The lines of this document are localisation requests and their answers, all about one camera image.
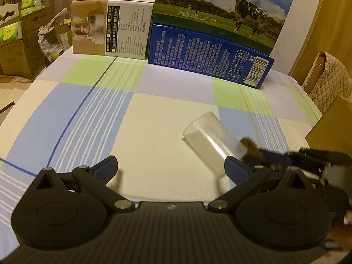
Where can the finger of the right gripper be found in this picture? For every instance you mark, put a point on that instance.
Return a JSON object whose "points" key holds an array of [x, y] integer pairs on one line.
{"points": [[277, 159]]}

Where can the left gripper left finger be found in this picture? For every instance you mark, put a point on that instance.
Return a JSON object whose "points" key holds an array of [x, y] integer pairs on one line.
{"points": [[93, 181]]}

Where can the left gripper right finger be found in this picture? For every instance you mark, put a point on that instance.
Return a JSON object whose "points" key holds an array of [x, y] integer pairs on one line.
{"points": [[246, 178]]}

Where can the clear plastic cup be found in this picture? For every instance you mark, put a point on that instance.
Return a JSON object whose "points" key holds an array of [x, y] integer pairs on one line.
{"points": [[213, 142]]}

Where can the brown hair scrunchie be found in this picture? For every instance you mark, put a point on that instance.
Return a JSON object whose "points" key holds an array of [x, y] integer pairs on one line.
{"points": [[253, 156]]}

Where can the person's right hand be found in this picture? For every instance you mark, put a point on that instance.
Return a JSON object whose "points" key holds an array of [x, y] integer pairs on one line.
{"points": [[342, 234]]}

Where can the large cardboard box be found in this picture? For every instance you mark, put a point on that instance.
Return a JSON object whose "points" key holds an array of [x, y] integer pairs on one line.
{"points": [[333, 132]]}

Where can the plaid bed sheet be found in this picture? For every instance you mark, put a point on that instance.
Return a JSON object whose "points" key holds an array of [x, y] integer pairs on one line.
{"points": [[83, 108]]}

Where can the quilted beige chair cover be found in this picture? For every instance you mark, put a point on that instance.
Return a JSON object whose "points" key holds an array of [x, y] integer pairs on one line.
{"points": [[327, 79]]}

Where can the flat cardboard on floor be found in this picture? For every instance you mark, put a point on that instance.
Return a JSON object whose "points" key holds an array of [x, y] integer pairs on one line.
{"points": [[12, 88]]}

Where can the stacked cardboard boxes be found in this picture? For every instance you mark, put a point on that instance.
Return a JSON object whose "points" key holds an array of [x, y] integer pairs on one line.
{"points": [[23, 57]]}

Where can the milk carton gift box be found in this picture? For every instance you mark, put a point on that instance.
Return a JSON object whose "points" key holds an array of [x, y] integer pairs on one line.
{"points": [[255, 24]]}

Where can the crumpled white plastic bag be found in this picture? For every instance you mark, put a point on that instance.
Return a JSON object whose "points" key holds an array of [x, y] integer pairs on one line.
{"points": [[48, 42]]}

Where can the blue flat carton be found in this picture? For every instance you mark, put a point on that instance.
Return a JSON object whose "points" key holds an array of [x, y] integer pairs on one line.
{"points": [[197, 52]]}

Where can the beige white product box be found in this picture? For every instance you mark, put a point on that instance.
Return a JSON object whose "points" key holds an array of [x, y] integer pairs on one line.
{"points": [[118, 28]]}

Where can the tissue display box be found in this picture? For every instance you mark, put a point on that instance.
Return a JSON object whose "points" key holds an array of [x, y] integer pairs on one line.
{"points": [[11, 18]]}

